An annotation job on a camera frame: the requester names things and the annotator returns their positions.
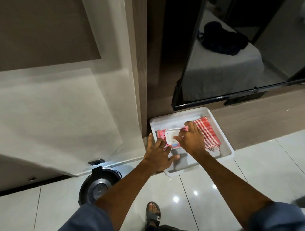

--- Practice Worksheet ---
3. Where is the blue shirt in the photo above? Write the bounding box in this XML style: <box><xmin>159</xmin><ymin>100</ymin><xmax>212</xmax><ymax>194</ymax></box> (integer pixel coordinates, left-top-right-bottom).
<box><xmin>57</xmin><ymin>201</ymin><xmax>305</xmax><ymax>231</ymax></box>

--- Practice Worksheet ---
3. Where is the white plastic tray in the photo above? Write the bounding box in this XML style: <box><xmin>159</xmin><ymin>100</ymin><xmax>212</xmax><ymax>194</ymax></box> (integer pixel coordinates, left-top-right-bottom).
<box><xmin>150</xmin><ymin>107</ymin><xmax>235</xmax><ymax>177</ymax></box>

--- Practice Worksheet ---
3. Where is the person's left forearm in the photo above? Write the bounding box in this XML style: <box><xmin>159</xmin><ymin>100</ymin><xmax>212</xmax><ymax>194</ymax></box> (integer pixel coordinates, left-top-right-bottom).
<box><xmin>95</xmin><ymin>159</ymin><xmax>158</xmax><ymax>231</ymax></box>

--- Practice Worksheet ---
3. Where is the wooden television cabinet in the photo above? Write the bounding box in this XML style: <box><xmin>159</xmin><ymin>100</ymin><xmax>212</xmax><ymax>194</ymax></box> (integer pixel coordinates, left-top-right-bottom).
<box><xmin>142</xmin><ymin>83</ymin><xmax>305</xmax><ymax>151</ymax></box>

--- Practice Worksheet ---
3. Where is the person's foot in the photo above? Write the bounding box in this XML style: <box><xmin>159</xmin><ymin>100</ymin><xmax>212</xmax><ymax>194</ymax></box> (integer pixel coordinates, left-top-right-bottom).
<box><xmin>147</xmin><ymin>202</ymin><xmax>160</xmax><ymax>216</ymax></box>

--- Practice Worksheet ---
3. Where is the black round lidded appliance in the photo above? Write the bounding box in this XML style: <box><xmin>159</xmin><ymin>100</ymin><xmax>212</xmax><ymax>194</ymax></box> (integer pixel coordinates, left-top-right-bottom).
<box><xmin>78</xmin><ymin>166</ymin><xmax>122</xmax><ymax>206</ymax></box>

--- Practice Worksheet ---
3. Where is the grey sandal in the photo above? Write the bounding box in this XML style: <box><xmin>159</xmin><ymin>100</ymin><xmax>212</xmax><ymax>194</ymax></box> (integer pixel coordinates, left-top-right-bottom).
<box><xmin>145</xmin><ymin>202</ymin><xmax>161</xmax><ymax>229</ymax></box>

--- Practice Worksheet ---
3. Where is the person's left hand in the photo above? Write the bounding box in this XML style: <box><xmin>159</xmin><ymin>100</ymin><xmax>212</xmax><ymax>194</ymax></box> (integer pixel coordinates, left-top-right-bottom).
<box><xmin>143</xmin><ymin>133</ymin><xmax>181</xmax><ymax>173</ymax></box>

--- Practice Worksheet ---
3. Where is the red white checked cloth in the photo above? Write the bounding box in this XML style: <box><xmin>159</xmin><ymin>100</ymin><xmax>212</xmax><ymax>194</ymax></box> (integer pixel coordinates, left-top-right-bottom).
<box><xmin>193</xmin><ymin>116</ymin><xmax>222</xmax><ymax>152</ymax></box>

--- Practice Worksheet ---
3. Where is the person's right hand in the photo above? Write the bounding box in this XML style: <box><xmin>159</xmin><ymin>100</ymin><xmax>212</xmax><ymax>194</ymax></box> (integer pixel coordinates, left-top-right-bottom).
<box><xmin>173</xmin><ymin>121</ymin><xmax>207</xmax><ymax>156</ymax></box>

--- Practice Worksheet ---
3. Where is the pink wet wipes packet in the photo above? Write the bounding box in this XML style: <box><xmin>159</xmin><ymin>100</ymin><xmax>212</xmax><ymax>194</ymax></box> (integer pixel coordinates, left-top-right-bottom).
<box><xmin>157</xmin><ymin>127</ymin><xmax>189</xmax><ymax>151</ymax></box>

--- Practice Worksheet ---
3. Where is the black flat screen television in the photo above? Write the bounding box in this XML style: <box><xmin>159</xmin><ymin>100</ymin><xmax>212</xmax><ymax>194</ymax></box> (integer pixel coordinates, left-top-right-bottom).
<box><xmin>171</xmin><ymin>0</ymin><xmax>305</xmax><ymax>111</ymax></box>

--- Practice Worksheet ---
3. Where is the person's right forearm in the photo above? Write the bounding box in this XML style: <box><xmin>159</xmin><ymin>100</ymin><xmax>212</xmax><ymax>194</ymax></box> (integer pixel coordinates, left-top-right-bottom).
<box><xmin>191</xmin><ymin>149</ymin><xmax>273</xmax><ymax>231</ymax></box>

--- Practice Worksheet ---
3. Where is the black television stand foot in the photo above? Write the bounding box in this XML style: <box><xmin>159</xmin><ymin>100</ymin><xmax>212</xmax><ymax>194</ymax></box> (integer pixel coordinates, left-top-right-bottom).
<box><xmin>224</xmin><ymin>91</ymin><xmax>267</xmax><ymax>106</ymax></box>

